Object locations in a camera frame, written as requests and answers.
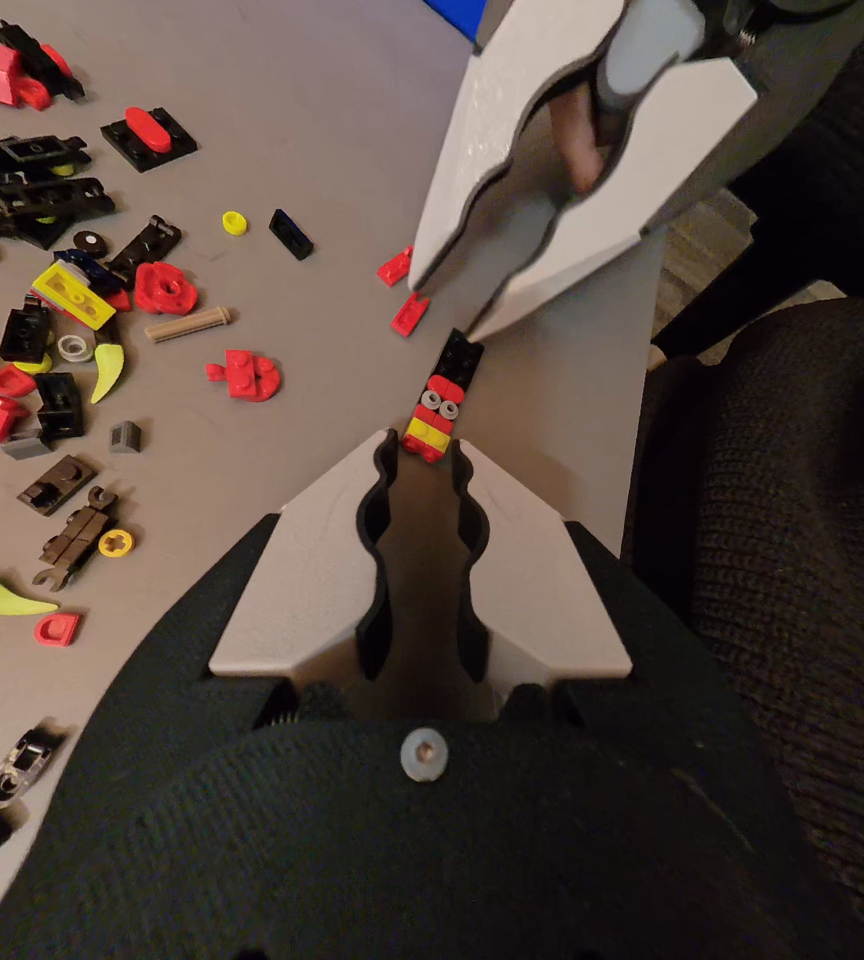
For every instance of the small red lego plate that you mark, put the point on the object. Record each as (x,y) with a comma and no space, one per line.
(118,300)

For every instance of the dark brown lego plate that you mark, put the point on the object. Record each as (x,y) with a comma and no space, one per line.
(56,484)

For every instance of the black lego bracket piece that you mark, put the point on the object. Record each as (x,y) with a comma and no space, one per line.
(34,52)

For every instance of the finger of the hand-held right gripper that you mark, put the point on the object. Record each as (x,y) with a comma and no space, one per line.
(649,165)
(492,97)

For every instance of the person's right hand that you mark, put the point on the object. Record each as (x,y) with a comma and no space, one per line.
(578,142)

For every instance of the pile of lego pieces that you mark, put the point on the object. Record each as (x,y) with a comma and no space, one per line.
(49,196)

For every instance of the black plate with red tile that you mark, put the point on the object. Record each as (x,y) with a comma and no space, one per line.
(148,139)

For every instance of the black lego hinge plate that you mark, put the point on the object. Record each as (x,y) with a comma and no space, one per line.
(143,246)

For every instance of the black red yellow lego assembly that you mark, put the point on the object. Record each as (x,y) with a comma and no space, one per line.
(432,430)

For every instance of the yellow lego technic bush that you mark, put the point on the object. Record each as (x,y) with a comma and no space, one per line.
(116,544)

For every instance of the short lime lego claw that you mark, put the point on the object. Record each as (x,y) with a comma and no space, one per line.
(109,375)

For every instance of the grey lego ball joint connector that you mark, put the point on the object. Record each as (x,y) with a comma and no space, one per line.
(25,757)

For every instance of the red half-round lego tile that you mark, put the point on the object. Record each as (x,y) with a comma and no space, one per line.
(11,381)
(58,628)

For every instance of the dark grey lego slope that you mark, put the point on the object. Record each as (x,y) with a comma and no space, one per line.
(125,436)

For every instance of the dark blue lego piece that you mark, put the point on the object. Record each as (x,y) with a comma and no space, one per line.
(98,266)

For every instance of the yellow round lego stud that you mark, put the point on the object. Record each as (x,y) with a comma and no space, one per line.
(234,223)

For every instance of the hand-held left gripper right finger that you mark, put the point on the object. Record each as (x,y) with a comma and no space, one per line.
(552,600)

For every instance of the grey round lego stud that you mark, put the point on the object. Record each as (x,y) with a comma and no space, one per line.
(75,349)

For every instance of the red lego clip plate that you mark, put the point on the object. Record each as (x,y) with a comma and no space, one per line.
(409,315)
(393,268)

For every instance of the blue plastic bin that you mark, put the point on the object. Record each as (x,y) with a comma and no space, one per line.
(450,9)

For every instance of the tan lego axle pin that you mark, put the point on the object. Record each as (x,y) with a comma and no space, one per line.
(188,324)

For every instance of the small black lego plate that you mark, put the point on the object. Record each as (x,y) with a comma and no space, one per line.
(291,234)

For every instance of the lime round lego piece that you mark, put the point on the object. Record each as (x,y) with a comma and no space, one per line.
(32,365)

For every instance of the black round tile white centre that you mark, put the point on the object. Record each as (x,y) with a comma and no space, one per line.
(89,242)

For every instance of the dark grey lego plate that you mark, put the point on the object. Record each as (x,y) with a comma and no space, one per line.
(26,448)

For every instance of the yellow lego plate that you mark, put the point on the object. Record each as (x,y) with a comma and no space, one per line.
(71,296)

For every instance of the red round lego piece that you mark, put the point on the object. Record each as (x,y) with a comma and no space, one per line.
(32,94)

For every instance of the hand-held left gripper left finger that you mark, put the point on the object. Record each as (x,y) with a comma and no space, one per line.
(304,585)

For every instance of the black lego brick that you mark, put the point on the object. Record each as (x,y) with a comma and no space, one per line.
(25,330)
(60,405)

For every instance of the red rounded plate with hole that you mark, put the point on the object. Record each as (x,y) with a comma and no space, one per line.
(165,289)

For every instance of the red round plate with clip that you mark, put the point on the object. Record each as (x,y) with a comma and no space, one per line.
(248,375)

